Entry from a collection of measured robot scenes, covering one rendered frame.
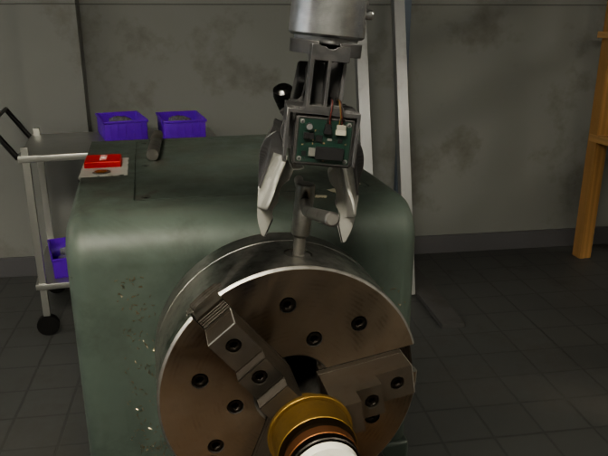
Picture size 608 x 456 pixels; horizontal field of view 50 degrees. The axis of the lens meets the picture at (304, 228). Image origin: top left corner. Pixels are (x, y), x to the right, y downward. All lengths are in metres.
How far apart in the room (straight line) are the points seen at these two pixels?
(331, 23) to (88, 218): 0.43
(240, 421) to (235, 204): 0.29
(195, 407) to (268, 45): 3.23
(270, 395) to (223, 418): 0.11
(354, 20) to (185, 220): 0.37
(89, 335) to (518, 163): 3.77
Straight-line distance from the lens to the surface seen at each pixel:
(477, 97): 4.22
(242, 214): 0.88
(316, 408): 0.68
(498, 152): 4.35
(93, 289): 0.88
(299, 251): 0.75
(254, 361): 0.70
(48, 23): 3.81
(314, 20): 0.63
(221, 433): 0.80
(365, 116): 3.62
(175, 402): 0.77
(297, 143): 0.62
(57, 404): 2.89
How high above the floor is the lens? 1.50
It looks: 18 degrees down
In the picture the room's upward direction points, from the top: straight up
